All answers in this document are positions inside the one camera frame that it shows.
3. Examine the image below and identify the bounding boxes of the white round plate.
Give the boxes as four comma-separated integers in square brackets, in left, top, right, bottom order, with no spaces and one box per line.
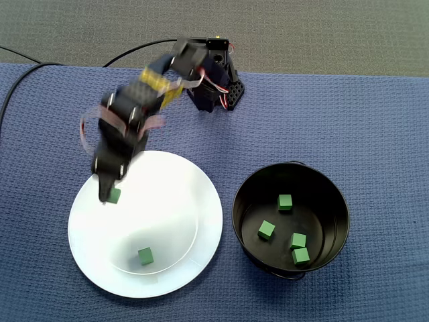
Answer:
[68,150,224,299]

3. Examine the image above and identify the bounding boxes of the white red servo wire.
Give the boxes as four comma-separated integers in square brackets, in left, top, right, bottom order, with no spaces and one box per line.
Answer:
[79,105,167,155]

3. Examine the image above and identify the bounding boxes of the blue woven table cloth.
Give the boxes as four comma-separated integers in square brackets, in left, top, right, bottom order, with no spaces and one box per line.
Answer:
[0,63,429,322]

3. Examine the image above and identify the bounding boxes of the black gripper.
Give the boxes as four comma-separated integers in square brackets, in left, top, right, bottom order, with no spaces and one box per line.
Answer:
[91,115,149,205]

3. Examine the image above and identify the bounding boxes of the black cable plugged into robot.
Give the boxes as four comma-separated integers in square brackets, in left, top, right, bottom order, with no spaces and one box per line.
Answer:
[102,38,178,68]

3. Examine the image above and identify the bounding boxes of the thick black cable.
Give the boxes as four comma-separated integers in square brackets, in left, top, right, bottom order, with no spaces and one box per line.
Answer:
[0,62,64,135]

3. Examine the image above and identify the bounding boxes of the black metal bucket container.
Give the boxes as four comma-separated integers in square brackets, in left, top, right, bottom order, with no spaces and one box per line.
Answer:
[232,160,351,280]

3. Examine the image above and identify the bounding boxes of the thin black cable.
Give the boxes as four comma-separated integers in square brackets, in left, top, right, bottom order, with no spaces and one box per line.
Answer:
[0,45,43,64]

